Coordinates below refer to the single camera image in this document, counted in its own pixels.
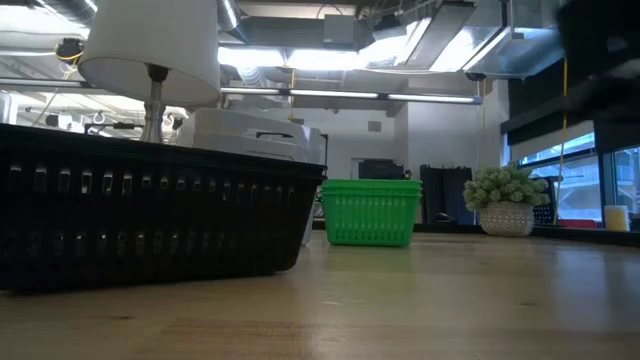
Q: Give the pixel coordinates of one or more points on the black plastic slotted basket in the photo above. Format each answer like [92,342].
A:
[150,225]

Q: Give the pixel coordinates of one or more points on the silver ceiling air duct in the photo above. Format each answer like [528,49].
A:
[435,35]
[515,55]

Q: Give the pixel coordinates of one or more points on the long linear ceiling light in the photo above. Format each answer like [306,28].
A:
[340,94]

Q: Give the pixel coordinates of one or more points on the white shade table lamp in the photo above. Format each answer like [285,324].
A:
[150,40]

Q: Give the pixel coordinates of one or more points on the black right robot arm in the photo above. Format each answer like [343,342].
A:
[605,40]

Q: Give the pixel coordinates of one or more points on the red flat object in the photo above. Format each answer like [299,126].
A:
[579,224]

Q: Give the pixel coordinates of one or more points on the pale yellow cylinder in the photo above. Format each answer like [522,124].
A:
[616,218]

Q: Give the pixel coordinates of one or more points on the green plastic slotted basket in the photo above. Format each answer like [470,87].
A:
[372,182]
[372,187]
[372,220]

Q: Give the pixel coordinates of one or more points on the black mesh chair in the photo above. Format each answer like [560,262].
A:
[548,212]

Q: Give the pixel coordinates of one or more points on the green artificial potted plant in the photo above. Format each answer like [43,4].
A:
[505,200]

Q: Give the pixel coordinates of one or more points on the grey wall vent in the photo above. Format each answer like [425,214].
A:
[374,126]

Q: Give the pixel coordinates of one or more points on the round silver duct pipe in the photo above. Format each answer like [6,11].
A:
[229,15]

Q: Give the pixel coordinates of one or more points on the small black rounded object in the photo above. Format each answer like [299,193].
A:
[442,218]

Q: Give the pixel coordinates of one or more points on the black curtain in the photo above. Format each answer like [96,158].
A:
[445,192]

